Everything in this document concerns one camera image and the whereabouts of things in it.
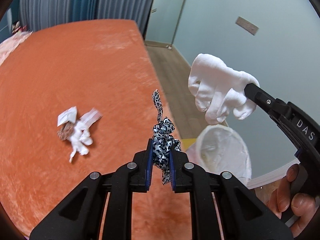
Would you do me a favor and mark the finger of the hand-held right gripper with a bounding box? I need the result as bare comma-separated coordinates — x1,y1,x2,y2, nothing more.
243,82,293,126

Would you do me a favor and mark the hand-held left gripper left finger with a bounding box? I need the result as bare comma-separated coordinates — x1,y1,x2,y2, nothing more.
29,139,154,240

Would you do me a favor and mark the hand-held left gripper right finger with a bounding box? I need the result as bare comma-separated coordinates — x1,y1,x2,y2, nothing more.
168,150,293,240

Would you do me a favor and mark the black white leopard scrunchie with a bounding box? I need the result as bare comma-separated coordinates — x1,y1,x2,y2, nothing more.
151,88,183,186

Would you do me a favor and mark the yellow trash bin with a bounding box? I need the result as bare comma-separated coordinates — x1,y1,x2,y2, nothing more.
179,137,201,147

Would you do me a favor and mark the white sock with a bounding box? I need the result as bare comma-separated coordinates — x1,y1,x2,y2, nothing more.
188,53,261,126

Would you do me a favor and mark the white bin with liner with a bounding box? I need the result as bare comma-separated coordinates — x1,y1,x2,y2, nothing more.
186,125,252,188

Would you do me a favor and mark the person's right hand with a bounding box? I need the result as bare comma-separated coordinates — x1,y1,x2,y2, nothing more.
266,163,320,238

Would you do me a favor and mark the crumpled white cloth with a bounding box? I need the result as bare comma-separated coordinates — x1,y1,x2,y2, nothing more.
68,121,93,163

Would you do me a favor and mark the white cloth strip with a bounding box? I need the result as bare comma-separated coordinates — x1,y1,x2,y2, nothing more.
79,108,103,128

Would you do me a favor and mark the white printed packet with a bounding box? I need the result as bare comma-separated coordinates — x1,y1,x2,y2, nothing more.
57,106,78,126

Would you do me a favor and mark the orange plush bed blanket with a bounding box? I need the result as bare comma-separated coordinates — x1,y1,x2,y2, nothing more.
0,19,191,240

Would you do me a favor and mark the standing mirror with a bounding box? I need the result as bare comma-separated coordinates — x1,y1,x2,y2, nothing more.
144,0,192,46

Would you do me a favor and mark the grey blue curtain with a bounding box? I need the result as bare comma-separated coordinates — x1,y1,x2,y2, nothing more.
19,0,161,32

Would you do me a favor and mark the pink lace blanket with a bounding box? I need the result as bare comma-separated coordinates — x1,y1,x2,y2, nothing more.
0,29,32,66

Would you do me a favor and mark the plush toy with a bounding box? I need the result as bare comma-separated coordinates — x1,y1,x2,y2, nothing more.
11,21,27,35

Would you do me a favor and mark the metal wall switch plate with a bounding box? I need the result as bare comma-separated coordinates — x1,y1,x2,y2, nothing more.
236,16,259,36

